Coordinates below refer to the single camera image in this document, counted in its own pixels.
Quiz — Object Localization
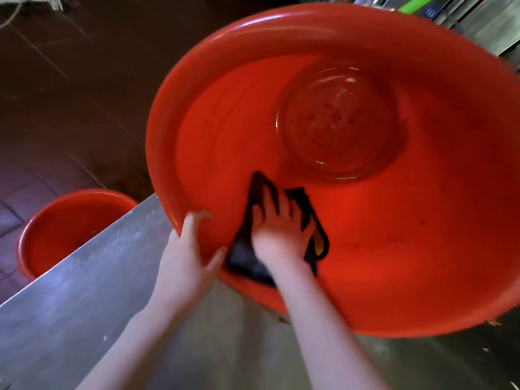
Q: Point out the person's left hand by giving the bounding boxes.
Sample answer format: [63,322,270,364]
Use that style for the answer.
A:
[148,210,227,321]

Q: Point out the person's right hand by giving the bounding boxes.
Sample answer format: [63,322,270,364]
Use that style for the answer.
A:
[251,184,317,273]

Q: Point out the dark cleaning cloth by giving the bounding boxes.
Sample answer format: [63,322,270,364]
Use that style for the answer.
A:
[225,171,330,288]

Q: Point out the large red plastic basin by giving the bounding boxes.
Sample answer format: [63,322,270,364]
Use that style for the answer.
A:
[145,3,520,338]

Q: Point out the person's right forearm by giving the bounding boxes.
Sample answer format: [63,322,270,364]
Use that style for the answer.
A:
[266,260,388,390]

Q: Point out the person's left forearm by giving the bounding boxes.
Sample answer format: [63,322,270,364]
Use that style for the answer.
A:
[76,302,181,390]

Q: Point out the clear glass bowl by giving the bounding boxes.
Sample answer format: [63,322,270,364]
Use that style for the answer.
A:
[275,63,403,181]

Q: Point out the small red plastic basin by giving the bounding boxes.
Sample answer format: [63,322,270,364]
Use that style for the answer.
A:
[17,189,139,281]

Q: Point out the green plastic handle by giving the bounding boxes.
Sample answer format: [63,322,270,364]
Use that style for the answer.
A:
[398,0,441,14]

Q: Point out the white object with rope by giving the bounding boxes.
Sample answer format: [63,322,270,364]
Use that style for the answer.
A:
[0,0,64,30]

